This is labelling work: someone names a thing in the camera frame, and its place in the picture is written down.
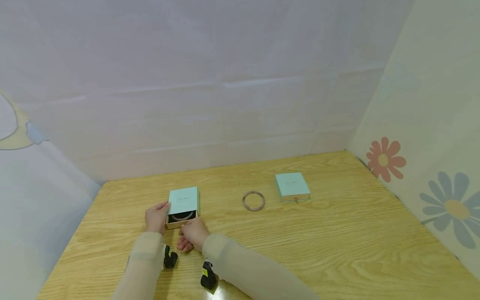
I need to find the person's left forearm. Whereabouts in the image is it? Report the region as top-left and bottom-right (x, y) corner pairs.
(110, 232), (168, 300)

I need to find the mint green gift box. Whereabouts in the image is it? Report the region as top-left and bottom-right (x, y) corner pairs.
(275, 172), (312, 203)

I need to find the person's left hand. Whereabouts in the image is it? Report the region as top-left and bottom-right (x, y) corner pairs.
(145, 201), (172, 235)

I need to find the beige box drawer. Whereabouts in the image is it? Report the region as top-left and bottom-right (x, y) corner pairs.
(165, 210), (198, 230)

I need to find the mint green box sleeve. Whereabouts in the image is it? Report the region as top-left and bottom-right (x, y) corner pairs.
(167, 186), (201, 218)

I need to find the person's right hand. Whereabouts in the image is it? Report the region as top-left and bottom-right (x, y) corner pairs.
(177, 217), (211, 254)

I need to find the brown bangle bracelet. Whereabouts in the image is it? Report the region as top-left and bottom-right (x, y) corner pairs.
(242, 190), (266, 212)
(170, 211), (196, 223)

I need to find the person's right forearm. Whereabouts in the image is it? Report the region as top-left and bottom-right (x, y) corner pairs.
(202, 233), (320, 300)

